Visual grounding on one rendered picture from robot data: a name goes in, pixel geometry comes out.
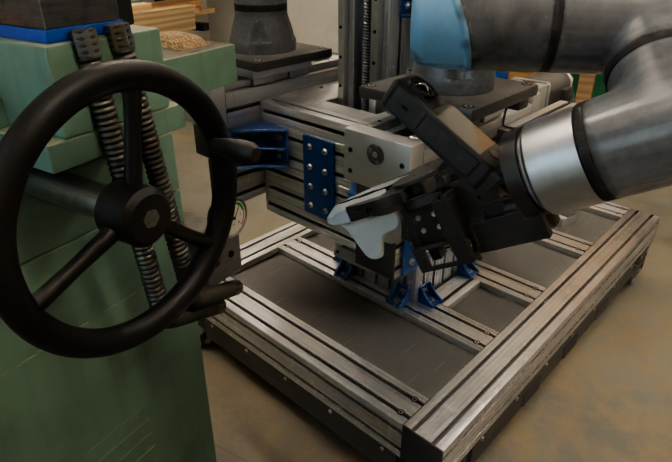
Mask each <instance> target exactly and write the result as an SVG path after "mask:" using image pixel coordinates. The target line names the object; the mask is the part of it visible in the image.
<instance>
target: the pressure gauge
mask: <svg viewBox="0 0 672 462"><path fill-rule="evenodd" d="M239 203H240V205H239ZM238 206H239V208H238ZM237 209H238V211H237ZM236 212H237V215H236ZM235 215H236V220H233V222H232V226H231V230H230V233H229V236H228V238H233V237H235V236H237V235H238V234H239V233H240V232H241V231H242V229H243V228H244V226H245V223H246V220H247V207H246V204H245V202H244V201H243V200H241V199H239V198H236V206H235V212H234V217H235Z"/></svg>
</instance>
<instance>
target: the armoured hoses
mask: <svg viewBox="0 0 672 462"><path fill-rule="evenodd" d="M103 30H104V34H105V36H107V37H108V41H109V42H110V48H111V50H113V51H112V54H113V55H114V59H113V60H116V59H136V57H137V54H136V53H134V51H135V48H134V46H135V43H134V39H133V35H132V32H131V28H130V24H129V23H128V22H115V23H109V24H107V25H104V26H103ZM68 34H69V38H70V41H71V42H72V43H73V47H74V48H75V54H76V55H77V57H78V58H77V61H78V62H80V64H79V68H84V67H87V66H90V65H93V64H96V63H100V62H104V61H103V60H102V57H103V55H102V54H101V53H102V50H101V46H100V42H99V39H98V35H97V31H96V28H94V27H83V28H76V29H72V30H69V31H68ZM146 93H147V91H142V159H143V161H142V162H143V164H145V165H144V168H145V169H146V174H147V175H148V176H147V178H148V180H149V182H148V183H149V184H150V185H151V186H154V187H157V188H160V189H161V190H163V191H164V192H165V193H166V195H167V196H168V198H169V201H170V204H171V217H170V219H171V220H173V221H175V222H178V223H180V224H181V222H182V221H181V220H180V215H179V211H178V210H177V209H178V207H177V205H176V203H177V202H176V201H175V197H174V196H173V195H174V192H173V191H172V189H173V188H172V186H171V182H170V181H169V180H170V177H169V176H168V174H169V173H168V171H166V170H167V167H166V166H165V165H166V162H165V161H164V156H163V155H162V154H163V152H162V150H161V148H162V147H161V146H160V145H159V144H160V141H159V140H158V138H159V136H158V135H157V134H156V133H157V130H156V129H155V127H156V125H155V124H154V123H153V122H154V119H153V118H152V116H153V114H152V113H151V112H150V111H151V108H150V107H149V105H150V103H149V101H147V100H148V96H147V95H146ZM112 97H113V94H112V95H109V96H106V97H104V98H101V99H99V100H97V101H95V102H93V103H91V104H90V106H91V107H92V112H93V113H94V116H93V117H94V119H95V120H96V121H95V124H96V125H97V126H98V127H97V130H98V131H99V134H98V135H99V137H101V140H100V141H101V143H102V144H103V145H102V148H103V149H104V154H105V155H106V157H105V159H106V160H107V161H108V162H107V165H108V166H109V171H110V172H111V174H110V175H111V177H112V182H113V181H115V180H118V179H122V178H123V177H124V135H123V134H122V133H123V130H122V129H121V124H120V123H119V121H120V118H119V117H118V116H117V115H118V112H117V111H116V105H115V104H114V102H115V100H114V99H113V98H112ZM164 237H165V241H166V242H167V243H166V245H167V246H168V248H167V249H168V250H169V254H170V255H171V256H170V258H171V260H172V261H171V262H172V264H173V265H172V266H173V268H174V272H175V275H176V279H177V281H178V280H179V279H180V278H181V276H182V275H183V274H184V272H185V271H186V269H187V268H188V266H189V264H190V263H191V261H192V260H191V256H190V255H189V254H190V252H189V248H188V246H187V245H188V244H187V242H184V241H182V240H180V239H177V238H174V237H171V236H168V235H165V234H164ZM132 249H133V253H134V255H135V256H134V257H135V259H136V263H137V264H138V265H137V267H138V269H139V270H138V271H139V273H140V277H141V278H142V279H141V281H142V283H143V284H142V285H143V287H144V291H145V294H146V296H147V297H146V298H147V300H148V304H149V308H151V307H152V306H153V305H155V304H156V303H157V302H158V301H159V300H161V299H162V298H163V297H164V296H165V295H166V294H167V292H166V288H165V284H164V282H163V281H164V280H163V278H162V276H163V275H162V273H161V269H160V265H159V264H158V263H159V261H158V259H157V255H156V251H155V250H154V249H155V247H154V245H153V244H152V245H150V246H147V247H143V248H139V247H134V246H132ZM242 290H243V284H242V282H241V281H240V280H238V279H234V280H231V281H227V282H224V283H220V284H216V285H213V286H210V287H206V288H203V289H202V291H201V292H200V294H199V295H198V296H197V298H196V299H195V300H194V301H193V303H192V304H191V305H190V306H189V307H188V308H187V309H186V310H185V311H184V312H183V314H182V315H181V316H180V317H178V318H177V319H176V320H175V321H174V322H173V323H172V324H171V325H169V326H168V327H167V328H166V329H173V328H178V327H180V326H183V325H186V324H190V323H193V322H195V321H199V320H202V319H205V318H209V317H211V316H215V315H217V314H221V313H223V312H224V311H225V309H226V302H225V301H224V300H225V299H227V298H231V297H233V296H236V295H239V294H240V293H242Z"/></svg>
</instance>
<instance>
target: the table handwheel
mask: <svg viewBox="0 0 672 462"><path fill-rule="evenodd" d="M142 91H148V92H153V93H157V94H160V95H162V96H165V97H167V98H169V99H171V100H172V101H174V102H176V103H177V104H178V105H180V106H181V107H182V108H183V109H184V110H185V111H186V112H187V113H188V114H189V115H190V116H191V117H192V119H193V120H194V121H195V123H196V124H197V126H198V128H199V129H200V131H201V133H202V135H203V137H204V140H205V142H206V145H207V148H208V152H209V156H210V161H211V167H212V180H213V189H212V202H211V208H210V214H209V218H208V222H207V226H206V229H205V232H204V234H203V233H201V232H198V231H196V230H193V229H191V228H188V227H186V226H184V225H182V224H180V223H178V222H175V221H173V220H171V219H170V217H171V204H170V201H169V198H168V196H167V195H166V193H165V192H164V191H163V190H161V189H160V188H157V187H154V186H151V185H147V184H144V183H143V163H142ZM119 92H123V118H124V177H123V178H122V179H118V180H115V181H113V182H111V183H109V184H108V185H106V184H103V183H100V182H96V181H93V180H90V179H87V178H84V177H81V176H77V175H74V174H71V173H68V172H65V171H62V172H59V173H56V174H52V173H49V172H46V171H43V170H40V169H37V168H34V165H35V163H36V161H37V159H38V158H39V156H40V154H41V152H42V151H43V149H44V148H45V146H46V145H47V144H48V142H49V141H50V140H51V138H52V137H53V136H54V135H55V134H56V132H57V131H58V130H59V129H60V128H61V127H62V126H63V125H64V124H65V123H66V122H67V121H68V120H69V119H70V118H71V117H73V116H74V115H75V114H76V113H78V112H79V111H80V110H82V109H83V108H85V107H86V106H88V105H90V104H91V103H93V102H95V101H97V100H99V99H101V98H104V97H106V96H109V95H112V94H115V93H119ZM213 138H231V137H230V134H229V131H228V129H227V126H226V124H225V122H224V120H223V118H222V116H221V114H220V112H219V110H218V109H217V107H216V105H215V104H214V102H213V101H212V100H211V98H210V97H209V96H208V95H207V94H206V92H205V91H204V90H203V89H202V88H201V87H199V86H198V85H197V84H196V83H195V82H194V81H192V80H191V79H190V78H188V77H187V76H185V75H184V74H182V73H181V72H179V71H177V70H175V69H173V68H171V67H168V66H166V65H163V64H160V63H156V62H152V61H147V60H140V59H116V60H109V61H104V62H100V63H96V64H93V65H90V66H87V67H84V68H81V69H79V70H77V71H75V72H72V73H70V74H69V75H67V76H65V77H63V78H61V79H60V80H58V81H57V82H55V83H53V84H52V85H51V86H49V87H48V88H47V89H45V90H44V91H43V92H42V93H40V94H39V95H38V96H37V97H36V98H35V99H34V100H33V101H32V102H30V103H29V104H28V105H27V107H26V108H25V109H24V110H23V111H22V112H21V113H20V114H19V116H18V117H17V118H16V119H15V121H14V122H13V123H12V124H11V126H10V127H9V129H8V130H7V132H6V133H5V135H4V136H3V138H2V140H1V141H0V317H1V319H2V320H3V321H4V322H5V324H6V325H7V326H8V327H9V328H10V329H11V330H12V331H13V332H14V333H16V334H17V335H18V336H19V337H20V338H22V339H23V340H24V341H26V342H28V343H29V344H31V345H33V346H34V347H36V348H38V349H41V350H43V351H46V352H48V353H51V354H54V355H58V356H62V357H67V358H77V359H88V358H100V357H106V356H111V355H115V354H118V353H121V352H124V351H127V350H130V349H132V348H134V347H136V346H138V345H141V344H142V343H144V342H146V341H148V340H149V339H151V338H153V337H154V336H156V335H157V334H159V333H160V332H162V331H163V330H164V329H166V328H167V327H168V326H169V325H171V324H172V323H173V322H174V321H175V320H176V319H177V318H178V317H180V316H181V315H182V314H183V312H184V311H185V310H186V309H187V308H188V307H189V306H190V305H191V304H192V303H193V301H194V300H195V299H196V298H197V296H198V295H199V294H200V292H201V291H202V289H203V288H204V286H205V285H206V283H207V282H208V280H209V279H210V277H211V275H212V273H213V272H214V270H215V268H216V266H217V264H218V262H219V260H220V258H221V255H222V253H223V250H224V248H225V245H226V243H227V240H228V236H229V233H230V230H231V226H232V222H233V217H234V212H235V206H236V197H237V167H236V162H235V161H232V160H230V159H227V158H225V157H222V156H220V155H218V154H216V153H213V152H211V150H210V142H211V140H212V139H213ZM23 193H26V194H28V195H31V196H34V197H37V198H39V199H42V200H45V201H48V202H51V203H53V204H56V205H59V206H62V207H64V208H67V209H70V210H73V211H75V212H78V213H81V214H84V215H86V216H89V217H92V218H94V219H95V223H96V226H97V228H98V229H99V230H100V232H99V233H98V234H96V235H95V236H94V237H93V238H92V239H91V240H90V241H89V242H88V243H87V244H86V245H85V246H84V247H83V248H82V249H81V250H80V251H79V252H78V253H77V254H76V255H75V256H74V257H73V258H72V259H71V260H70V261H69V262H68V263H67V264H66V265H64V266H63V267H62V268H61V269H60V270H59V271H58V272H57V273H55V274H54V275H53V276H52V277H51V278H50V279H49V280H48V281H47V282H45V283H44V284H43V285H42V286H41V287H40V288H39V289H38V290H36V291H35V292H34V293H33V294H31V292H30V290H29V288H28V286H27V284H26V282H25V279H24V276H23V273H22V270H21V266H20V262H19V257H18V249H17V223H18V215H19V208H20V204H21V199H22V196H23ZM163 234H165V235H168V236H171V237H174V238H177V239H180V240H182V241H184V242H187V243H189V244H191V245H194V246H196V247H198V250H197V252H196V254H195V256H194V257H193V259H192V261H191V263H190V264H189V266H188V268H187V269H186V271H185V272H184V274H183V275H182V276H181V278H180V279H179V280H178V282H177V283H176V284H175V285H174V286H173V288H172V289H171V290H170V291H169V292H168V293H167V294H166V295H165V296H164V297H163V298H162V299H161V300H159V301H158V302H157V303H156V304H155V305H153V306H152V307H151V308H149V309H148V310H147V311H145V312H144V313H142V314H140V315H138V316H137V317H135V318H133V319H131V320H128V321H126V322H123V323H121V324H118V325H114V326H110V327H105V328H96V329H92V328H80V327H75V326H71V325H68V324H66V323H63V322H61V321H59V320H58V319H56V318H54V317H53V316H52V315H50V314H49V313H48V312H46V311H45V310H46V309H47V308H48V307H49V306H50V305H51V304H52V303H53V302H54V301H55V300H56V299H57V298H58V297H59V296H60V295H61V294H62V293H63V292H64V291H65V290H66V289H67V288H68V287H69V286H70V285H71V284H72V283H73V282H74V281H75V280H76V279H77V278H78V277H79V276H80V275H81V274H82V273H83V272H84V271H85V270H86V269H87V268H89V267H90V266H91V265H92V264H93V263H94V262H95V261H96V260H97V259H99V258H100V257H101V256H102V255H103V254H104V253H105V252H106V251H107V250H108V249H110V248H111V247H112V246H113V245H114V244H115V243H116V242H117V241H121V242H124V243H126V244H129V245H132V246H134V247H139V248H143V247H147V246H150V245H152V244H154V243H155V242H156V241H158V240H159V239H160V238H161V236H162V235H163Z"/></svg>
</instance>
